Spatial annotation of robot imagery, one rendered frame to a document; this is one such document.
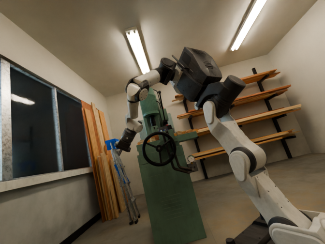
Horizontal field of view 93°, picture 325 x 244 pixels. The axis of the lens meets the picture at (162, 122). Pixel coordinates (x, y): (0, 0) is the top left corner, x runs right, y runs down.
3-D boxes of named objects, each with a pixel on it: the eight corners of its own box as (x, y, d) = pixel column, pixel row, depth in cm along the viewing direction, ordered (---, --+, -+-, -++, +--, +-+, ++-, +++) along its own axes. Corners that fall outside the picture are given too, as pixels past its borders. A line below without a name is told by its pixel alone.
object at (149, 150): (139, 155, 145) (138, 151, 146) (141, 155, 165) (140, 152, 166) (180, 145, 147) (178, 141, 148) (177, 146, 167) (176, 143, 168)
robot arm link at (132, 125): (130, 139, 104) (138, 124, 102) (120, 130, 109) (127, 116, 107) (140, 139, 113) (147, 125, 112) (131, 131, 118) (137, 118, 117)
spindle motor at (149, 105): (142, 115, 161) (137, 89, 168) (144, 119, 178) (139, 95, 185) (159, 112, 162) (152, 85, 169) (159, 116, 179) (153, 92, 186)
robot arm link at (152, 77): (139, 85, 84) (163, 72, 98) (122, 78, 90) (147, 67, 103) (140, 103, 92) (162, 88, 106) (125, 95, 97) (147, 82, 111)
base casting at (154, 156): (138, 165, 143) (136, 156, 145) (145, 163, 199) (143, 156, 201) (184, 154, 145) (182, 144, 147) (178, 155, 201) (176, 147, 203)
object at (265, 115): (196, 186, 313) (167, 81, 364) (193, 181, 367) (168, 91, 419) (329, 154, 304) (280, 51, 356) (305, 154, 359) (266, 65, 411)
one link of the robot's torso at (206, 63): (238, 74, 103) (207, 49, 123) (202, 68, 85) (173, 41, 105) (213, 107, 122) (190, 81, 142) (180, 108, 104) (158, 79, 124)
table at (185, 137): (135, 151, 136) (134, 144, 138) (140, 152, 166) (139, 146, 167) (200, 135, 140) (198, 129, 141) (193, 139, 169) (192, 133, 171)
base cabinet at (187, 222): (155, 252, 127) (138, 165, 142) (157, 222, 183) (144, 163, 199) (207, 237, 129) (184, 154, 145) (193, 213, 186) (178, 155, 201)
